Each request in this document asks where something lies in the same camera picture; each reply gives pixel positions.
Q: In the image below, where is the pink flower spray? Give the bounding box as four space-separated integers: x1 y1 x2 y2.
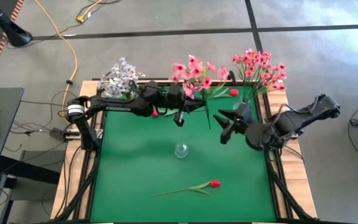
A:
231 48 273 103
244 60 288 103
172 54 230 130

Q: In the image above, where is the black aluminium table frame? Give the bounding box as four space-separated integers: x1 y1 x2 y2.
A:
59 79 315 224

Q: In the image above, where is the green table mat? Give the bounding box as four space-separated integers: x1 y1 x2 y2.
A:
89 86 277 222

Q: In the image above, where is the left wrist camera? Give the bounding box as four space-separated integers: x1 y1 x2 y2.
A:
166 82 182 98

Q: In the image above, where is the yellow plug cord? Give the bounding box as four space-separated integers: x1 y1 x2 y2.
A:
75 0 105 23

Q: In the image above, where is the ribbed clear glass vase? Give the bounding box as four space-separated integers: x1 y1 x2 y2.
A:
174 142 188 159

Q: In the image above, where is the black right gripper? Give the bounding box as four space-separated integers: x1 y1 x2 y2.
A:
213 105 254 144

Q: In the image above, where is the black stand base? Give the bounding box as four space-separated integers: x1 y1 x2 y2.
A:
0 0 34 47

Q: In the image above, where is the yellow extension cable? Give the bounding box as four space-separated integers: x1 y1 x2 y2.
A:
34 0 79 108

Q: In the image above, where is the black power adapter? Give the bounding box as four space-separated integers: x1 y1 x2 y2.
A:
48 126 67 142

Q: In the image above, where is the dark grey desk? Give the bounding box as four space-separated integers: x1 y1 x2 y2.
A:
0 87 25 179

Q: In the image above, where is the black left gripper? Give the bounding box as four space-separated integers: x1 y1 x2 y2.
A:
166 93 207 128

